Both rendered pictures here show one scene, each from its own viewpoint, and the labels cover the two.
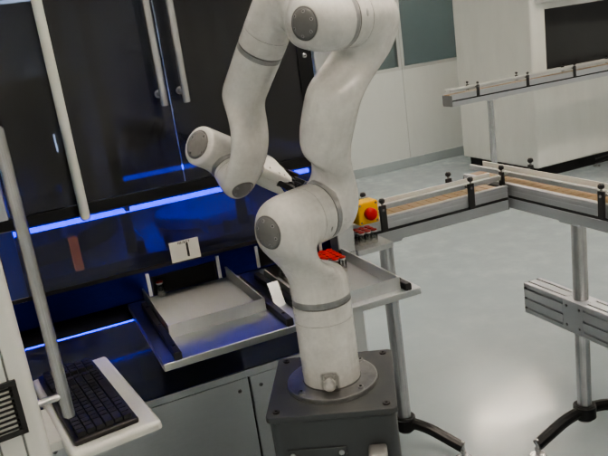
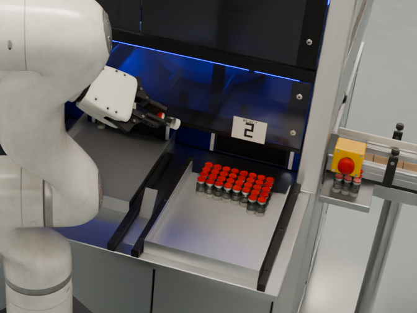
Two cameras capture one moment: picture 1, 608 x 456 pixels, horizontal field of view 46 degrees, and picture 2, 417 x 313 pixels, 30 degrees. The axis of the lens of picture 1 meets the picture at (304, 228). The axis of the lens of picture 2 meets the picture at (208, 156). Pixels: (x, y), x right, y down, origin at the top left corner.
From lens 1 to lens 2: 1.15 m
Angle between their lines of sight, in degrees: 36
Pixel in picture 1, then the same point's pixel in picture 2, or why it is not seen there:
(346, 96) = (13, 115)
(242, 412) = (141, 271)
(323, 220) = (15, 212)
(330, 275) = (19, 264)
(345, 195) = (59, 197)
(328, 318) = (16, 298)
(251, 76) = not seen: hidden behind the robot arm
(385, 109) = not seen: outside the picture
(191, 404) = not seen: hidden behind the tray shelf
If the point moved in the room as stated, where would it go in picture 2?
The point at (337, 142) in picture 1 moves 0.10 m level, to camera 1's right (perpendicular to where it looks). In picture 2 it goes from (13, 153) to (62, 181)
